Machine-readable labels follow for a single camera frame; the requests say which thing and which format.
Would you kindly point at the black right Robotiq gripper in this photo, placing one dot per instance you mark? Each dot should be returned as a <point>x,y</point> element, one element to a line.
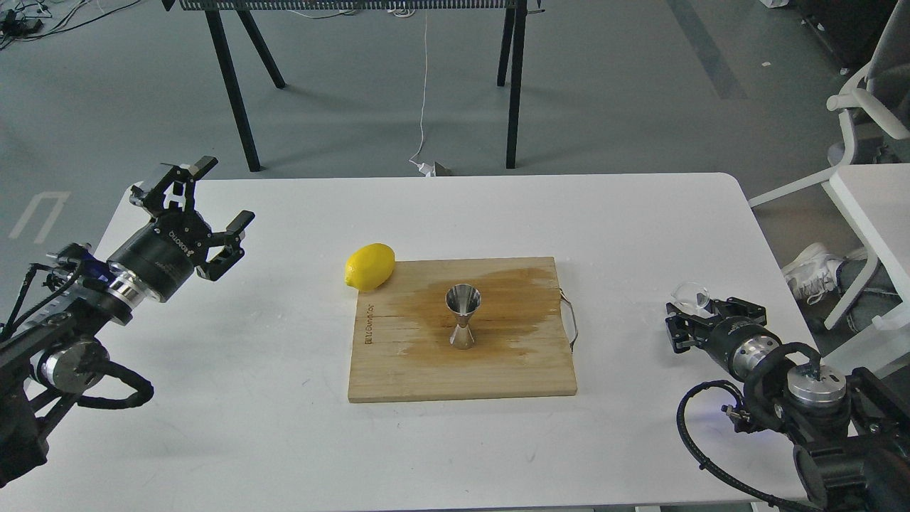
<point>734,335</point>

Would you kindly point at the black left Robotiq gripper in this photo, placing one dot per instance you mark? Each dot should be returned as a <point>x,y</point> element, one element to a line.
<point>164,253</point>

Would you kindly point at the small clear glass cup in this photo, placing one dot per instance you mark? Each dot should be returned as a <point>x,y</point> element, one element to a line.
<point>692,298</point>

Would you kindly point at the steel double jigger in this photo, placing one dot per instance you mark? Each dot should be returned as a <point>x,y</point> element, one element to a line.
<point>463,300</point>

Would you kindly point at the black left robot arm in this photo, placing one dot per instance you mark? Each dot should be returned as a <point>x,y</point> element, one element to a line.
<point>51,357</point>

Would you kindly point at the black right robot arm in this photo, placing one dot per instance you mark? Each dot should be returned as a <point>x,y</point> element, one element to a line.
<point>849,432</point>

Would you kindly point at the white sneaker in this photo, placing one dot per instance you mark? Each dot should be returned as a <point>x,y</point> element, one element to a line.
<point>813,274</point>

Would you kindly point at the yellow lemon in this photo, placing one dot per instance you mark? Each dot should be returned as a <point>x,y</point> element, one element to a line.
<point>369,267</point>

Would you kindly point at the white side table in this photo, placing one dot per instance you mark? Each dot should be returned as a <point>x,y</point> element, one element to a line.
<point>874,199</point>

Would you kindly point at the wooden cutting board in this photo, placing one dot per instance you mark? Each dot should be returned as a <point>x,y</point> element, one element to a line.
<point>401,350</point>

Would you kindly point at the black metal table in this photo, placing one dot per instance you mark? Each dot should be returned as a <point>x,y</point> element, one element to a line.
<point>368,59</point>

